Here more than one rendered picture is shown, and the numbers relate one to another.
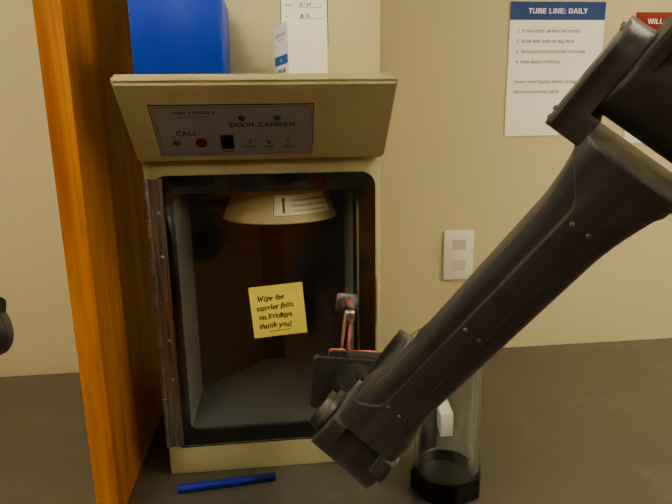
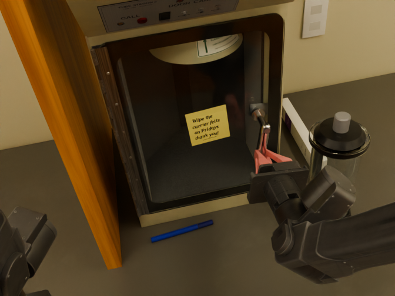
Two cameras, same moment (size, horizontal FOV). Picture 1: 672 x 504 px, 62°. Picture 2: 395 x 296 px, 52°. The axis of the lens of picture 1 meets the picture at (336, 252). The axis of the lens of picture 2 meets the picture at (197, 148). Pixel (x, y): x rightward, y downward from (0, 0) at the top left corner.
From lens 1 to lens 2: 29 cm
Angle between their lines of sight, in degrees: 28
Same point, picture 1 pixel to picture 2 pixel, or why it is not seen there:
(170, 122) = (116, 13)
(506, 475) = (364, 201)
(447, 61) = not seen: outside the picture
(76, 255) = (60, 130)
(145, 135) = (93, 23)
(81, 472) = (80, 233)
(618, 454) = not seen: outside the picture
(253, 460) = (194, 212)
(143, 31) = not seen: outside the picture
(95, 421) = (96, 224)
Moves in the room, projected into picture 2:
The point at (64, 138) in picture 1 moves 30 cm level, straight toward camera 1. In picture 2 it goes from (28, 45) to (120, 181)
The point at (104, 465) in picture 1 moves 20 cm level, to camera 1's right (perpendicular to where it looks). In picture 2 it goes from (106, 244) to (208, 229)
